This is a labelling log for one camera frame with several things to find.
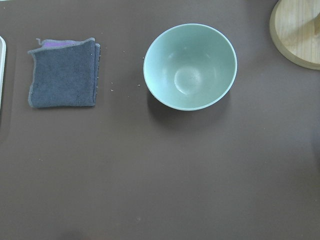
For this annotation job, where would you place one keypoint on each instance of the green bowl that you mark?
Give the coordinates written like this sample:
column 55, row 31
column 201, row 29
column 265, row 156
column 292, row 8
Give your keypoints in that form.
column 190, row 67

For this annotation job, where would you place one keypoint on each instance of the grey folded cloth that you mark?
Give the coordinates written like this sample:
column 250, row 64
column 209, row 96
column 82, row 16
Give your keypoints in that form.
column 65, row 73

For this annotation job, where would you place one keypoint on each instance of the wooden stand round base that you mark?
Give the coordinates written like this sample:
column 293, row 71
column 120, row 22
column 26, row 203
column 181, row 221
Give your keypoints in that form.
column 295, row 31

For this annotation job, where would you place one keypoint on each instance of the cream rabbit tray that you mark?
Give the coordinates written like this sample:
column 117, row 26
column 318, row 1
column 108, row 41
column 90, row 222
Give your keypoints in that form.
column 3, row 52

